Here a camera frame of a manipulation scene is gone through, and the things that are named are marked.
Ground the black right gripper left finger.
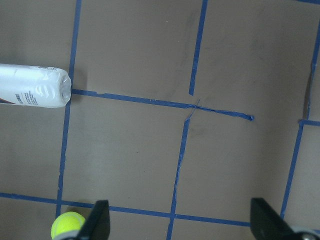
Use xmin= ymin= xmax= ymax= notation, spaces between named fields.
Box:
xmin=55 ymin=200 xmax=111 ymax=240

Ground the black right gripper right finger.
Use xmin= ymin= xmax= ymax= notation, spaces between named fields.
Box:
xmin=250 ymin=197 xmax=320 ymax=240

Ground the white blue tennis ball can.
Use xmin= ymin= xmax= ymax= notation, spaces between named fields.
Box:
xmin=0 ymin=64 xmax=72 ymax=108

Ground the tennis ball by right base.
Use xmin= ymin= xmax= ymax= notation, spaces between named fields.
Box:
xmin=50 ymin=211 xmax=85 ymax=240

